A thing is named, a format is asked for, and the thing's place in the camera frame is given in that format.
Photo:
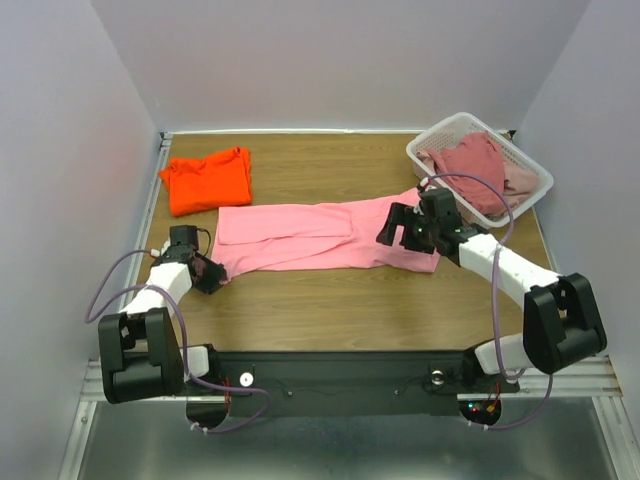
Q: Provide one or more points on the aluminium frame rail right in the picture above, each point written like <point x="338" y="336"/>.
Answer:
<point x="590" y="427"/>

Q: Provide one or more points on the white plastic basket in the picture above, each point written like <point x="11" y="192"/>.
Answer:
<point x="448" y="132"/>

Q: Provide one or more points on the dusty rose t shirt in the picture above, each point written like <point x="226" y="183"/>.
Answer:
<point x="477" y="154"/>

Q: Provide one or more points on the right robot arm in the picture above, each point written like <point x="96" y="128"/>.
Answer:
<point x="561" y="320"/>

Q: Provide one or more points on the pale pink t shirt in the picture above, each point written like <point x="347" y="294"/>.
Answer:
<point x="519" y="184"/>

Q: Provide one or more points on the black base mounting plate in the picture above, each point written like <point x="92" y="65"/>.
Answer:
<point x="357" y="383"/>

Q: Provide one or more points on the bright pink t shirt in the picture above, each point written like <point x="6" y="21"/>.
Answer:
<point x="288" y="237"/>

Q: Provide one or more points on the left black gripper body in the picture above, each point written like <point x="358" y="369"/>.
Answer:
<point x="212" y="273"/>

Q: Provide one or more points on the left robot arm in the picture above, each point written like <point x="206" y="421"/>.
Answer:
<point x="140" y="354"/>

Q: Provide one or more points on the folded orange t shirt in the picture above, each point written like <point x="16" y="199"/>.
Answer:
<point x="221" y="179"/>

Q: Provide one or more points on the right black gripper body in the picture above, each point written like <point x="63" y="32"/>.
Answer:
<point x="406" y="226"/>

